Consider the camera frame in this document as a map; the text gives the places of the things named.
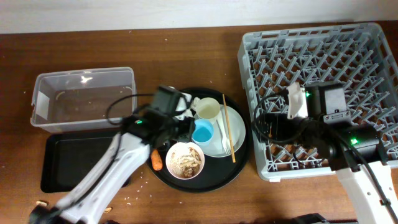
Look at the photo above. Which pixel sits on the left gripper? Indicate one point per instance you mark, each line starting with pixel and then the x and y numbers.
pixel 183 128

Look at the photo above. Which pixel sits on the blue cup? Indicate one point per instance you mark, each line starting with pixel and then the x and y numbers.
pixel 203 132

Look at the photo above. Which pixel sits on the white cup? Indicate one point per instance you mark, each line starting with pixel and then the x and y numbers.
pixel 208 108

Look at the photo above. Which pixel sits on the wooden chopstick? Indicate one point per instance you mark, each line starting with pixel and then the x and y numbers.
pixel 229 129

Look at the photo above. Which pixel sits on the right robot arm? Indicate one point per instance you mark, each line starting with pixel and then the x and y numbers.
pixel 357 155

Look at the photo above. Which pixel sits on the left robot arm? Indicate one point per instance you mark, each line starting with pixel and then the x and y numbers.
pixel 139 135

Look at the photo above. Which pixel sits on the grey dishwasher rack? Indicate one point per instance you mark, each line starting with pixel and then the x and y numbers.
pixel 356 55

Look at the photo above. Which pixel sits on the crumpled white tissue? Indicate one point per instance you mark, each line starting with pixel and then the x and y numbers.
pixel 192 104

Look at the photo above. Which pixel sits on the orange carrot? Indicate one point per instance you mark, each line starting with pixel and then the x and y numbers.
pixel 156 160

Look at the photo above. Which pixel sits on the white bowl with food scraps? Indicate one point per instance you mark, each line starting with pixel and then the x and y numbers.
pixel 185 161

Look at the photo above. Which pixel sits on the white plastic fork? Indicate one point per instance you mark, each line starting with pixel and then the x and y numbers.
pixel 224 139

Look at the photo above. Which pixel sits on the clear plastic bin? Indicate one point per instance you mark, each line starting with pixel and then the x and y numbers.
pixel 77 100

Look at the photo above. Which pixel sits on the round black tray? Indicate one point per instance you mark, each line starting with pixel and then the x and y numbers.
pixel 217 172

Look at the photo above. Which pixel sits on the grey plate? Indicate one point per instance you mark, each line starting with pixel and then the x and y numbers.
pixel 238 131

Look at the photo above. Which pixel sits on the black rectangular tray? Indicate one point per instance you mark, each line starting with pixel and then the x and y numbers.
pixel 70 156

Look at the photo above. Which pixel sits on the peanut shell on table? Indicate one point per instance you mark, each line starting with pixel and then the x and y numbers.
pixel 41 203

